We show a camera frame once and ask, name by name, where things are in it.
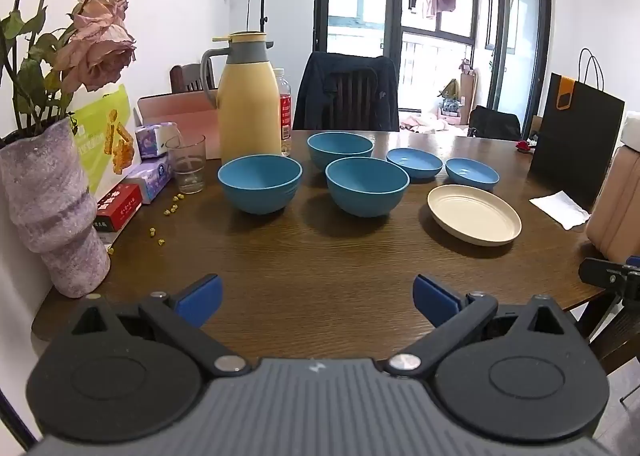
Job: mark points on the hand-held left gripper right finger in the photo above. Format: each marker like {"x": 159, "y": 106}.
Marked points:
{"x": 435, "y": 298}

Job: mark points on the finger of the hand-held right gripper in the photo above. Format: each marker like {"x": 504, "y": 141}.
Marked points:
{"x": 600, "y": 275}
{"x": 634, "y": 261}

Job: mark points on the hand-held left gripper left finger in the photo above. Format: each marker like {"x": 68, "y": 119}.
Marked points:
{"x": 202, "y": 298}

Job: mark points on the cream round plate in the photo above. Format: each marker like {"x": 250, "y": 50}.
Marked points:
{"x": 472, "y": 213}

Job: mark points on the blue ribbed deep bowl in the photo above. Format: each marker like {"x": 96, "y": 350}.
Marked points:
{"x": 260, "y": 186}
{"x": 340, "y": 148}
{"x": 367, "y": 188}

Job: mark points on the blue shallow plate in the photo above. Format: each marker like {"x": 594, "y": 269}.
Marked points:
{"x": 472, "y": 173}
{"x": 415, "y": 163}

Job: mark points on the white paper napkin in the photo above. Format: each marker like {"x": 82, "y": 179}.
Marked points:
{"x": 560, "y": 208}

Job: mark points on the scattered yellow dried buds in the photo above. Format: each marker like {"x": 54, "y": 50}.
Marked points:
{"x": 175, "y": 197}

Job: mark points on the red flat box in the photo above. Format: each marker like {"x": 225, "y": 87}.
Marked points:
{"x": 117, "y": 206}

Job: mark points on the purple tissue pack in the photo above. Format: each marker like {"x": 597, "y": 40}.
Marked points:
{"x": 155, "y": 140}
{"x": 152, "y": 178}

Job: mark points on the clear drinking glass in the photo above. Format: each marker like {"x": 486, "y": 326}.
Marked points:
{"x": 186, "y": 166}

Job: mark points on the black paper shopping bag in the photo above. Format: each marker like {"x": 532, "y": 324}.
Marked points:
{"x": 575, "y": 141}

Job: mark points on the small red flower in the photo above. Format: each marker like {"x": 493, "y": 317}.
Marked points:
{"x": 523, "y": 146}

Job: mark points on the pink cardboard box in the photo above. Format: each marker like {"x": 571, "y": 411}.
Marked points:
{"x": 185, "y": 116}

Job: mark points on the green snack box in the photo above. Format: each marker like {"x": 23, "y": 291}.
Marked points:
{"x": 97, "y": 136}

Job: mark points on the yellow thermos jug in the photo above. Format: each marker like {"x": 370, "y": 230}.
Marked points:
{"x": 247, "y": 106}

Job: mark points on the red label water bottle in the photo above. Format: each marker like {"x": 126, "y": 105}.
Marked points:
{"x": 285, "y": 111}

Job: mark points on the slatted wooden chair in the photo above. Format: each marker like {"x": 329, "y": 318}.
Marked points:
{"x": 352, "y": 96}

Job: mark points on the dark wooden chair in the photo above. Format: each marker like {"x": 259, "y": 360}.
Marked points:
{"x": 190, "y": 78}

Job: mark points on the chair with dark jacket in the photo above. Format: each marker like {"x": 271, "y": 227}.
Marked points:
{"x": 312, "y": 96}

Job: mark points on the dried pink rose bouquet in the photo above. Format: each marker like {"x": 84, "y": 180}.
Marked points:
{"x": 100, "y": 51}

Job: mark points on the black framed glass door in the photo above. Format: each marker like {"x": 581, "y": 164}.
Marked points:
{"x": 395, "y": 11}

